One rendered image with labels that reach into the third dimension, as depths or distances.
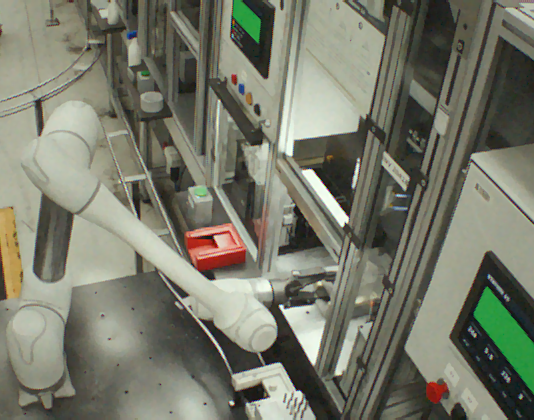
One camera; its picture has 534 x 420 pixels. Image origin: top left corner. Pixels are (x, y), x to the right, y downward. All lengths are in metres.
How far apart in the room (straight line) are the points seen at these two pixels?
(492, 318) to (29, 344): 1.24
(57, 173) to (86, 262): 1.93
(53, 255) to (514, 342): 1.26
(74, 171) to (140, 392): 0.79
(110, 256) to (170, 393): 1.51
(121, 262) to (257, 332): 1.89
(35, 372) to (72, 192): 0.63
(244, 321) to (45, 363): 0.62
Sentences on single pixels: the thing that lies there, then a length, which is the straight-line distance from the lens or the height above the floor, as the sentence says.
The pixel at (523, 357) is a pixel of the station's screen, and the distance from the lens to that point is 0.96.
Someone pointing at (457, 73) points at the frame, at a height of 1.89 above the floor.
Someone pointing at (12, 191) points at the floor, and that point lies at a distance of 3.86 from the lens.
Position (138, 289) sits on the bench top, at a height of 0.68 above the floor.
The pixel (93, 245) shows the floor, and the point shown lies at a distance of 3.42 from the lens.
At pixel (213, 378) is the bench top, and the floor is 0.68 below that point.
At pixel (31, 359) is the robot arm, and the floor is 0.88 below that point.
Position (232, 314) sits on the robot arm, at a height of 1.17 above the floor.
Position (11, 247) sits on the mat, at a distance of 3.47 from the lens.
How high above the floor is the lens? 2.30
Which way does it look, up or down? 39 degrees down
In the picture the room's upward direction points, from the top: 7 degrees clockwise
